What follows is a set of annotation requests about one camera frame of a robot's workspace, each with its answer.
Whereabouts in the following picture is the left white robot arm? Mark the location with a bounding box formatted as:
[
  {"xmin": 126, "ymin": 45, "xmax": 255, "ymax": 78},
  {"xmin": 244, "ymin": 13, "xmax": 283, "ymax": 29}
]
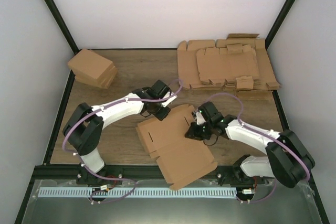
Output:
[{"xmin": 62, "ymin": 80, "xmax": 177, "ymax": 184}]

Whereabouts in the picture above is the stack of folded cardboard boxes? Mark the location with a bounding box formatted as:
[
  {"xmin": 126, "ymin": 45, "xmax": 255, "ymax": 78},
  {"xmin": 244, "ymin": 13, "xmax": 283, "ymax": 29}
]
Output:
[{"xmin": 68, "ymin": 49, "xmax": 118, "ymax": 89}]

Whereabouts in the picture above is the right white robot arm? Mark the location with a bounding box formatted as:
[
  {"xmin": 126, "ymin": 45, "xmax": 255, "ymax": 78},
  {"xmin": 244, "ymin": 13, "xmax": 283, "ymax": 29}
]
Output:
[{"xmin": 185, "ymin": 101, "xmax": 316, "ymax": 188}]

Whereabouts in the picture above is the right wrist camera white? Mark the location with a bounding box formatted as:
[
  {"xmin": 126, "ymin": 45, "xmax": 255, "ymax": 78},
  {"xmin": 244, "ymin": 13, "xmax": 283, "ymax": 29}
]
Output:
[{"xmin": 194, "ymin": 111, "xmax": 206, "ymax": 125}]

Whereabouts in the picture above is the stack of flat cardboard blanks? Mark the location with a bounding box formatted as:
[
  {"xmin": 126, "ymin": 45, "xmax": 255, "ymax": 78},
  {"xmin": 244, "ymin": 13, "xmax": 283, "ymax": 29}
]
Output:
[{"xmin": 177, "ymin": 34, "xmax": 280, "ymax": 91}]

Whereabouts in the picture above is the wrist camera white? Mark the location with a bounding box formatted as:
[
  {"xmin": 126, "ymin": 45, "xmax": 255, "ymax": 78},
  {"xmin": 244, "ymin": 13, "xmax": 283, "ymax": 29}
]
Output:
[
  {"xmin": 194, "ymin": 111, "xmax": 206, "ymax": 125},
  {"xmin": 161, "ymin": 95, "xmax": 177, "ymax": 108}
]

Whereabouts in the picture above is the light blue slotted cable duct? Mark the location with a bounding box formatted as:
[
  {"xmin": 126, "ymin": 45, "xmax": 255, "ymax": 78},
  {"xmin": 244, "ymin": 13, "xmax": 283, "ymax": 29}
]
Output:
[{"xmin": 37, "ymin": 187, "xmax": 237, "ymax": 199}]

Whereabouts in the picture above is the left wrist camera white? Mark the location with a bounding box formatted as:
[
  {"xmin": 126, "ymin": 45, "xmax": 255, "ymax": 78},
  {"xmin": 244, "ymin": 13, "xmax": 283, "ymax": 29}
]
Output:
[{"xmin": 161, "ymin": 95, "xmax": 177, "ymax": 108}]

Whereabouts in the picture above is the cardboard box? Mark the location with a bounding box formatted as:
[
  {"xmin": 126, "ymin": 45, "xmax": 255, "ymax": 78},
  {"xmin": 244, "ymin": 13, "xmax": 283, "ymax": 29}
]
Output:
[{"xmin": 136, "ymin": 104, "xmax": 218, "ymax": 190}]

